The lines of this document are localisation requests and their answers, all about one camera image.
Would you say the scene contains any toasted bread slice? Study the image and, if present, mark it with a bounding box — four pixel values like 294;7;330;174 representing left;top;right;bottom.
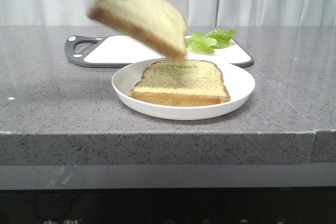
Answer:
128;60;230;106
88;0;187;61

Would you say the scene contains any green lettuce leaf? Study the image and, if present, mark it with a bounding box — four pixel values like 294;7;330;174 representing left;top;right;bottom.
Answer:
186;28;236;54

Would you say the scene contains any white round plate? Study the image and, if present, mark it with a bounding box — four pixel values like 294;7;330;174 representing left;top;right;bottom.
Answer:
112;58;255;120

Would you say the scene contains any white cutting board black rim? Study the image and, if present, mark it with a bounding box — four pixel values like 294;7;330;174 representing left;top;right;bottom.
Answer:
64;35;254;68

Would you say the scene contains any black appliance front panel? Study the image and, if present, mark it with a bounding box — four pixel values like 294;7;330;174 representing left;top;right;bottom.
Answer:
1;187;335;223

